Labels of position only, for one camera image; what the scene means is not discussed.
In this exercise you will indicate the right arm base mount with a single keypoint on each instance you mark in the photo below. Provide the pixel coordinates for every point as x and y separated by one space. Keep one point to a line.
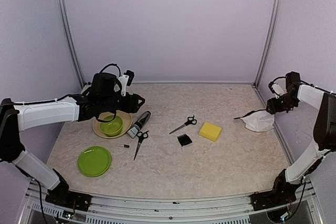
270 199

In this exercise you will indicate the green plate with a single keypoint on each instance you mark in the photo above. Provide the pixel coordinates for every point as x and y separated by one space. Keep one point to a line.
94 161

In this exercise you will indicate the green bowl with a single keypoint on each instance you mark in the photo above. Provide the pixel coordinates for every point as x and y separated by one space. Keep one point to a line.
111 126

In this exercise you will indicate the black silver hair clipper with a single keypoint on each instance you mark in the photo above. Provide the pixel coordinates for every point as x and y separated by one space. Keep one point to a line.
139 124

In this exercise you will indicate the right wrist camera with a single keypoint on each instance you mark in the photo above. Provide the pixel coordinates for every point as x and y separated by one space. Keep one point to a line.
276 89

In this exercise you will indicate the front aluminium rail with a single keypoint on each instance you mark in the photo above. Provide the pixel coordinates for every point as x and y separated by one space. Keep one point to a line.
113 209

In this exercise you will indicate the right aluminium frame post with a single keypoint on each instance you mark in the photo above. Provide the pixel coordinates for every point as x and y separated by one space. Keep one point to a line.
267 45

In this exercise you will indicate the black clipper guard comb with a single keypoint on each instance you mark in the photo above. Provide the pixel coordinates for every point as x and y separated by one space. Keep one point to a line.
184 140

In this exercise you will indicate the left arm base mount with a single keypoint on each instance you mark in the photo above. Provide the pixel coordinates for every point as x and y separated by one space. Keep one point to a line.
69 199

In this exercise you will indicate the white drawstring pouch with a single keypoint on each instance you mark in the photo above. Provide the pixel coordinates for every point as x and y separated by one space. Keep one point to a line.
258 121

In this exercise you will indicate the yellow sponge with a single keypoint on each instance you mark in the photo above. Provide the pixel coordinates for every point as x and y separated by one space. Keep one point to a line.
210 131

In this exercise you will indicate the left aluminium frame post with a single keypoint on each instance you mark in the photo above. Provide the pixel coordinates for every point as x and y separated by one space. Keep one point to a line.
70 43

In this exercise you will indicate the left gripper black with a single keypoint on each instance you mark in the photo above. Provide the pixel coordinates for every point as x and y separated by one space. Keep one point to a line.
132 105

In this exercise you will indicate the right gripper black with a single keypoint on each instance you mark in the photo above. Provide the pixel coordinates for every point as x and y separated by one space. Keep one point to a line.
274 106

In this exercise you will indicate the black scissors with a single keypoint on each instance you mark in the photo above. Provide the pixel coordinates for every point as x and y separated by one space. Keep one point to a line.
190 121
141 136

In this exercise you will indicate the aluminium frame post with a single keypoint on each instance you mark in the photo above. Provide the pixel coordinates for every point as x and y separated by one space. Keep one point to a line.
267 45
70 43

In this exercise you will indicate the beige plate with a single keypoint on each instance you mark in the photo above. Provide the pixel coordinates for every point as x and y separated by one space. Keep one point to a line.
127 123

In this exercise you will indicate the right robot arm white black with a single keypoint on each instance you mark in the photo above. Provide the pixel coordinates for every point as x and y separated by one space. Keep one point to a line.
290 91

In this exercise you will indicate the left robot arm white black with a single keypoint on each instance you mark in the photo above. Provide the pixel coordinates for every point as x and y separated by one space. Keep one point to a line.
107 93

